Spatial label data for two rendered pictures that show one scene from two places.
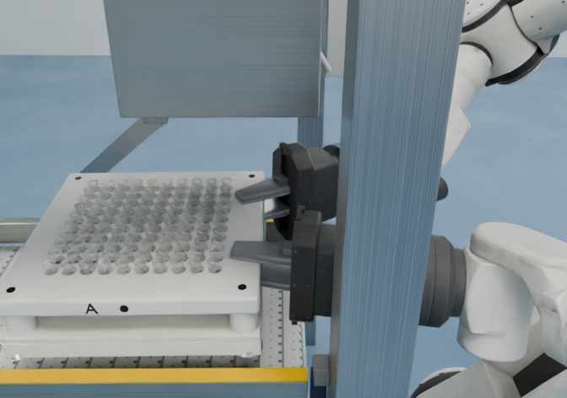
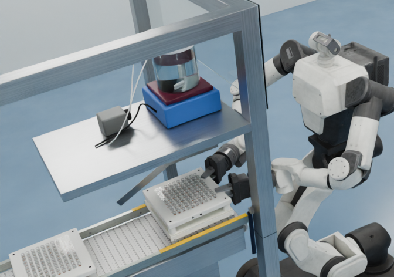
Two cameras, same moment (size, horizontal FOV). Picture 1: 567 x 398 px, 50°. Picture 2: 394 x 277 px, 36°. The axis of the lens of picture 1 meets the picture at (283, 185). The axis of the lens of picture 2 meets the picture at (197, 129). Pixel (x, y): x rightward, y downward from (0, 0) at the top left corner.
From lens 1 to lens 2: 1.60 m
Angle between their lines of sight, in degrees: 18
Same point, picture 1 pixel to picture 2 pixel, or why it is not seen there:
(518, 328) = (289, 182)
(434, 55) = (265, 137)
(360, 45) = (253, 140)
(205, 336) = (220, 214)
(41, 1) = not seen: outside the picture
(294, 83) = not seen: hidden behind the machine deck
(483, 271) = (278, 172)
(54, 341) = (183, 231)
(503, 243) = (280, 164)
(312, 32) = not seen: hidden behind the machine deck
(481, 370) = (281, 204)
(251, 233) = (214, 185)
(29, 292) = (175, 219)
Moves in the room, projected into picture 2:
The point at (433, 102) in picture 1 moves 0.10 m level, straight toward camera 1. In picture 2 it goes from (266, 145) to (275, 161)
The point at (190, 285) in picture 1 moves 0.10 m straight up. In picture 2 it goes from (212, 202) to (209, 179)
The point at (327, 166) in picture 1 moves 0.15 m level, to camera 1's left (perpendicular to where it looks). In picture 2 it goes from (221, 159) to (186, 172)
